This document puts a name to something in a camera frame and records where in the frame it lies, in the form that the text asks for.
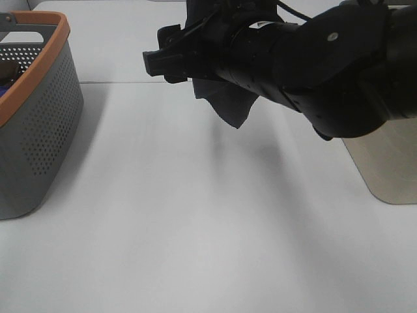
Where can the grey perforated basket orange rim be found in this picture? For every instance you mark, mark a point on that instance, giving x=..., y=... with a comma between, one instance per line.
x=40, y=112

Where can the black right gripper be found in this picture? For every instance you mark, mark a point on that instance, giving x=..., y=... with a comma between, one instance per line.
x=182, y=48

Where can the beige basket grey rim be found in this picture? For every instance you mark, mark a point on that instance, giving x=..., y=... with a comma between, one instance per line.
x=386, y=160

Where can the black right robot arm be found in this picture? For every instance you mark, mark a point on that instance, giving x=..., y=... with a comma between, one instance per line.
x=348, y=70

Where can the blue cloth in basket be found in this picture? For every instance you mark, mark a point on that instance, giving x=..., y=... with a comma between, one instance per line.
x=3, y=90

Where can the dark navy towel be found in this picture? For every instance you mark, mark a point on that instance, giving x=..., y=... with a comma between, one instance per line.
x=230, y=101

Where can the brown towel in basket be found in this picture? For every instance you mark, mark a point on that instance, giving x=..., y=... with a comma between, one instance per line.
x=9, y=71

